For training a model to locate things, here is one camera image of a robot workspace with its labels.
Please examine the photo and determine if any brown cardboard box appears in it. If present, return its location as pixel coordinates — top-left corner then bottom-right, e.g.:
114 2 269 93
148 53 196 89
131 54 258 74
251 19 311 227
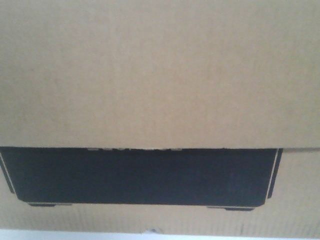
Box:
0 0 320 238

